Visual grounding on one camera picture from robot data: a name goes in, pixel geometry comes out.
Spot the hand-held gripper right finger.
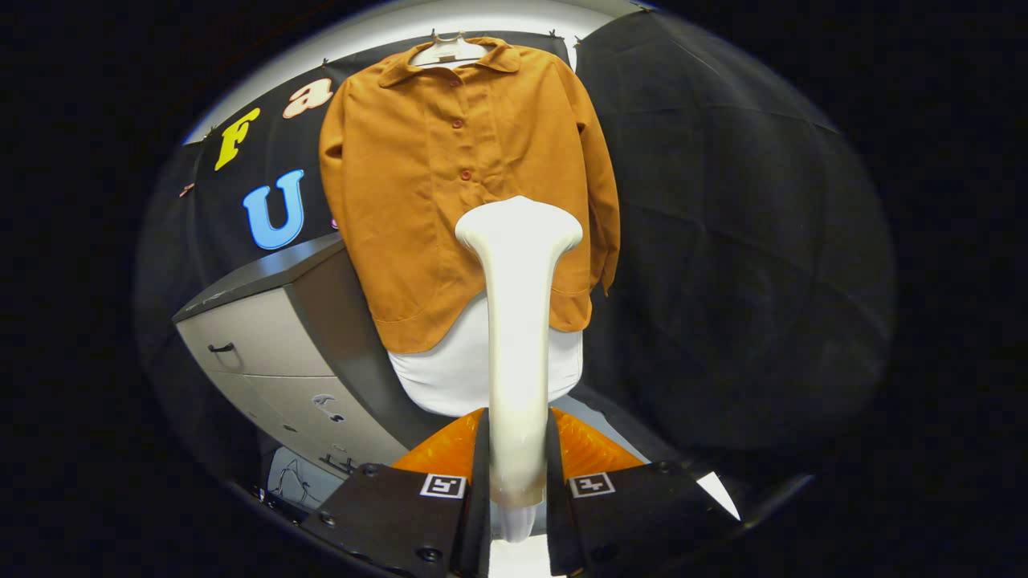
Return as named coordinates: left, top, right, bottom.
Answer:
left=546, top=408, right=744, bottom=578

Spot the orange button shirt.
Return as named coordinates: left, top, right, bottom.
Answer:
left=319, top=36, right=622, bottom=355

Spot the white hanging ironing board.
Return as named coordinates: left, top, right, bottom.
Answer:
left=387, top=293, right=585, bottom=418

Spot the grey drawer cabinet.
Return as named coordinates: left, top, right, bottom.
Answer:
left=173, top=233, right=451, bottom=482

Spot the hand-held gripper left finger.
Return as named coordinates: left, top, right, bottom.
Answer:
left=299, top=408, right=492, bottom=578

